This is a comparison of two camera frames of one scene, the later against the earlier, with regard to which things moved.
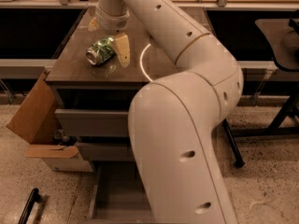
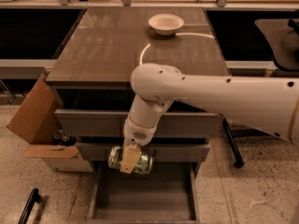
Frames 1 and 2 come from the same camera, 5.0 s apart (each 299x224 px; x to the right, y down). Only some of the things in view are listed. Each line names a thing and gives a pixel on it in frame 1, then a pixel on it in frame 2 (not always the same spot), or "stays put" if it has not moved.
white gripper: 110,22 → 137,134
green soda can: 101,50 → 142,166
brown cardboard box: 35,121 stays put
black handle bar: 35,197 stays put
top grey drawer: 93,122 stays put
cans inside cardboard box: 59,136 stays put
